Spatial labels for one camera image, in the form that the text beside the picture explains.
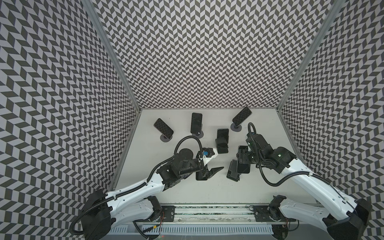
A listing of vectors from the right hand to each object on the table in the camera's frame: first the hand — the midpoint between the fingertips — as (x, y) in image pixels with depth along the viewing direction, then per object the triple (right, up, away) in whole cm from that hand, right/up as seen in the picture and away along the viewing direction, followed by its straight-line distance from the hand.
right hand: (244, 159), depth 76 cm
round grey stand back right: (+3, +14, +26) cm, 30 cm away
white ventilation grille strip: (-14, -32, -6) cm, 35 cm away
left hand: (-14, +1, -7) cm, 16 cm away
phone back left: (-48, +15, +26) cm, 57 cm away
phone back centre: (-25, +18, +20) cm, 37 cm away
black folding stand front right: (-5, -8, +3) cm, 10 cm away
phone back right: (+6, +23, +23) cm, 33 cm away
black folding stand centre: (-8, +1, +21) cm, 22 cm away
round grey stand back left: (-47, +7, +25) cm, 54 cm away
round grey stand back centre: (-23, +10, +26) cm, 36 cm away
